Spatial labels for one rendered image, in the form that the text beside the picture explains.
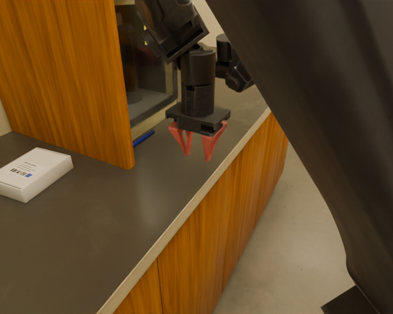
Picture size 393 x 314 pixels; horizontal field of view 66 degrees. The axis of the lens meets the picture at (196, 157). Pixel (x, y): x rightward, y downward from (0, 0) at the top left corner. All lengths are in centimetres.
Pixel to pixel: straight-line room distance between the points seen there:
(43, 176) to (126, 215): 24
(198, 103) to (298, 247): 154
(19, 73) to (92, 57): 30
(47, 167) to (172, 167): 32
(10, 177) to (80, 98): 25
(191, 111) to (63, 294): 37
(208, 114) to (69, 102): 46
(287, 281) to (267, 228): 38
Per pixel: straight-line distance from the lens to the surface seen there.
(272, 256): 186
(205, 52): 49
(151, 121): 103
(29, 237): 72
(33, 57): 91
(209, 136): 51
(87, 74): 78
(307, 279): 182
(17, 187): 80
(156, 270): 76
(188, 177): 78
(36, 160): 88
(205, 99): 50
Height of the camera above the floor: 140
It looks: 32 degrees down
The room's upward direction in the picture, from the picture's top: straight up
